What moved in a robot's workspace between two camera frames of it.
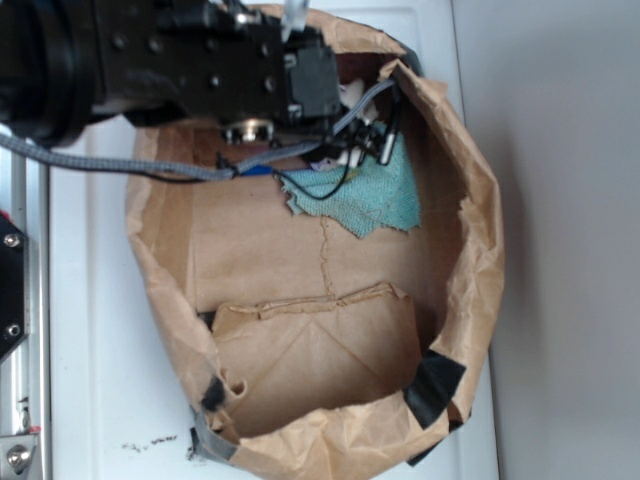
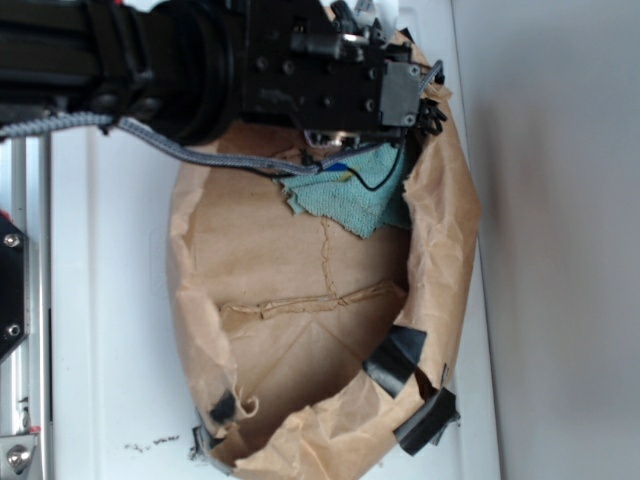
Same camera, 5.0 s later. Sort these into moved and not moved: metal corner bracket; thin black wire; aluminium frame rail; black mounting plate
Moved: thin black wire
Not moved: aluminium frame rail; black mounting plate; metal corner bracket
